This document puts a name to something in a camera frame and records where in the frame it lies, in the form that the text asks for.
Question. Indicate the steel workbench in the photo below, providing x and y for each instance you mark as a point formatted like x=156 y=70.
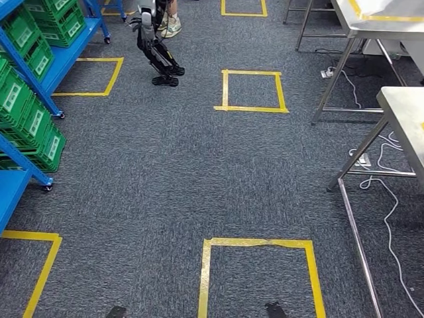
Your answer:
x=404 y=114

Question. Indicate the yellow floor tape square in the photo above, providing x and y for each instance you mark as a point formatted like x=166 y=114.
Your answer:
x=251 y=109

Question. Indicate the black humanoid robot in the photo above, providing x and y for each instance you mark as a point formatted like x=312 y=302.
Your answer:
x=155 y=48

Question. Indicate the person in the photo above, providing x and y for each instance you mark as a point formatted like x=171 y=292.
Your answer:
x=172 y=26

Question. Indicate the white power strip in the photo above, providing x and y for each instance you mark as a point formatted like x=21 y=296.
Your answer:
x=327 y=72
x=363 y=160

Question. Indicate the black robot left foot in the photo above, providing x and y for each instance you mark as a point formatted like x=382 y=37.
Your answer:
x=115 y=312

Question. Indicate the green plastic crate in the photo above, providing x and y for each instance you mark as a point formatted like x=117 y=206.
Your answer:
x=13 y=96
x=25 y=36
x=42 y=65
x=61 y=4
x=75 y=28
x=53 y=149
x=35 y=123

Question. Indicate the yellow tape rectangle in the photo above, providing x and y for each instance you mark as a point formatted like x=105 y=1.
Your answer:
x=381 y=18

